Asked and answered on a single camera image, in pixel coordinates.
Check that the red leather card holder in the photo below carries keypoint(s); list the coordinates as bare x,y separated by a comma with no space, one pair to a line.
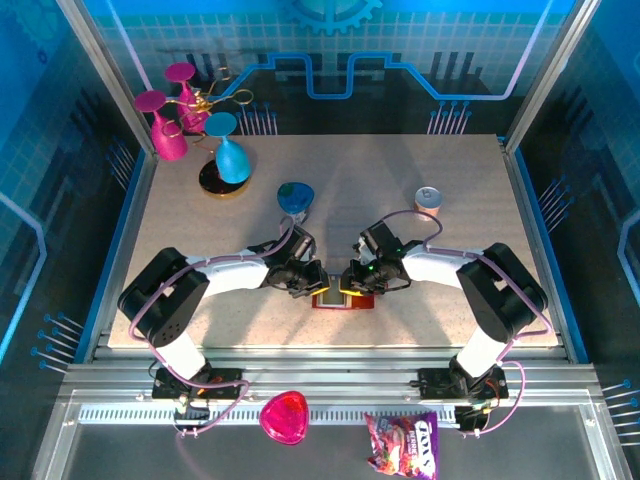
362,303

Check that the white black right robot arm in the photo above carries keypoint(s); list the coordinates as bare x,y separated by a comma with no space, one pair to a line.
440,270

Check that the blue plastic cup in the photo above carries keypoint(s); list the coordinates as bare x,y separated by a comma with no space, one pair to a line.
295,196

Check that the pink tin can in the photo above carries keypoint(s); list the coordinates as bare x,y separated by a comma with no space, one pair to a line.
429,200

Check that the gold rack with black base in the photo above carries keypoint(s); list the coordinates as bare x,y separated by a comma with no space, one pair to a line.
210,182

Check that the blue goblet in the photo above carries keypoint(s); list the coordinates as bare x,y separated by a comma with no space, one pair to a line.
232,162

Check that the purple snack bag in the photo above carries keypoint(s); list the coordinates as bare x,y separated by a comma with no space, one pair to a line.
402,445

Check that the black connector board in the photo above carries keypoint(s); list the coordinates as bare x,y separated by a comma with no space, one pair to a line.
472,417
192,414

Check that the magenta goblet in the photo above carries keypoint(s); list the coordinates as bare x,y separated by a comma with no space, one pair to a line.
180,71
170,142

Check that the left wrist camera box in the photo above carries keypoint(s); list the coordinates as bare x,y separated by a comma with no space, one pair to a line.
300,242

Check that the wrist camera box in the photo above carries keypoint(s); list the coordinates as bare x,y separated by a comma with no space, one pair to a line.
379,236
300,242

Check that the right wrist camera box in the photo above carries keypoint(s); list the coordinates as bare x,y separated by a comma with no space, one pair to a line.
379,236

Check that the aluminium front rail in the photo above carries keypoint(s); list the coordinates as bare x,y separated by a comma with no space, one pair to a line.
325,370

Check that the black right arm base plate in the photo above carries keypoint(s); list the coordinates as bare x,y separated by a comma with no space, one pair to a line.
435,382

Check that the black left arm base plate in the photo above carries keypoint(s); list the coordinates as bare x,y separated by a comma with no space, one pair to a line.
225,385

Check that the aluminium side rail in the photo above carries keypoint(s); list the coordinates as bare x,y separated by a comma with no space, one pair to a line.
125,250
539,250

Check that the aluminium frame post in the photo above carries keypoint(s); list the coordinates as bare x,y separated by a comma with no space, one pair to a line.
111,75
547,75

